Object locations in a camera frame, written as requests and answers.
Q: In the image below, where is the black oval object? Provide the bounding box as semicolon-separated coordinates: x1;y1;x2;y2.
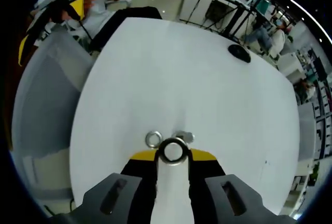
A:
227;44;252;64

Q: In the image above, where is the metal bolt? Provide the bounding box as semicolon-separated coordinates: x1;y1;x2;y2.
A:
172;130;195;145

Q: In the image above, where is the large metal washer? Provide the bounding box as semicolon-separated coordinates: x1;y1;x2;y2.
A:
158;137;189;167
145;130;163;148

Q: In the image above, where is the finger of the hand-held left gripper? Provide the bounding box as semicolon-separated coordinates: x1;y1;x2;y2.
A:
17;7;52;66
48;0;86;24

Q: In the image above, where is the grey panel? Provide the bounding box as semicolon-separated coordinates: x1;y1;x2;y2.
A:
11;32;94;205

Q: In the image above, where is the white office chair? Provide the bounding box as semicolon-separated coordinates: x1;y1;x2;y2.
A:
268;30;286;59

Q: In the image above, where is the office shelf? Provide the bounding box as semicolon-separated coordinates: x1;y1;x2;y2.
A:
298;52;332;160

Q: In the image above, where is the person's body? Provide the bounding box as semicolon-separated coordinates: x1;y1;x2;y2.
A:
82;0;163;53

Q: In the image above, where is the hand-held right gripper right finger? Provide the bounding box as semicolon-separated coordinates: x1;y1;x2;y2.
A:
188;148;263;219

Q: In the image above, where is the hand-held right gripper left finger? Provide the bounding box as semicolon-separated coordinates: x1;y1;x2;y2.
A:
82;150;159;219

